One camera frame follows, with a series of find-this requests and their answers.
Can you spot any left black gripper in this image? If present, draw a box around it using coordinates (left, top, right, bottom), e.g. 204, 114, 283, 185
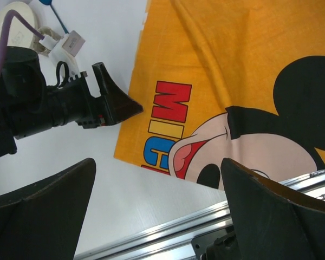
13, 62, 144, 135

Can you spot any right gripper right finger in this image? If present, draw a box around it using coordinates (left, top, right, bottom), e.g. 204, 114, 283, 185
220, 158, 325, 259

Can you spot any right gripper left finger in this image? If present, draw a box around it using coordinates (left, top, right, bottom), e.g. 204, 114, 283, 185
0, 158, 96, 259

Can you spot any cream round plate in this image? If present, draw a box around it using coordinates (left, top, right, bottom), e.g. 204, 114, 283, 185
0, 1, 38, 48

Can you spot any blue metallic spoon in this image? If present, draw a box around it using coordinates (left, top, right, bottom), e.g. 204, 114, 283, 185
39, 0, 69, 34

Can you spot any orange Mickey Mouse cloth placemat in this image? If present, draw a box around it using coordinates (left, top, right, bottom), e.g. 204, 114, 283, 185
114, 1, 325, 190

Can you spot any small speckled stone cup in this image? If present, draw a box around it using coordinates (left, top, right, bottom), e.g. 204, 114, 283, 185
31, 26, 61, 57

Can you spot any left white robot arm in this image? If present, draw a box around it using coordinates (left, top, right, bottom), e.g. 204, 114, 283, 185
0, 47, 143, 157

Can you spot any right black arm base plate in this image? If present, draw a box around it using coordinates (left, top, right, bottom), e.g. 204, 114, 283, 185
191, 225, 242, 259

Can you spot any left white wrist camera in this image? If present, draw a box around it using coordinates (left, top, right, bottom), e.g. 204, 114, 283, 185
48, 30, 86, 81

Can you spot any aluminium mounting rail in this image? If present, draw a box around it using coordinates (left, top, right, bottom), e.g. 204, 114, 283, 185
74, 170, 325, 259

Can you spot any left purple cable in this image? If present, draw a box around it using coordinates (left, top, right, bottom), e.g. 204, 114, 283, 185
0, 9, 44, 98

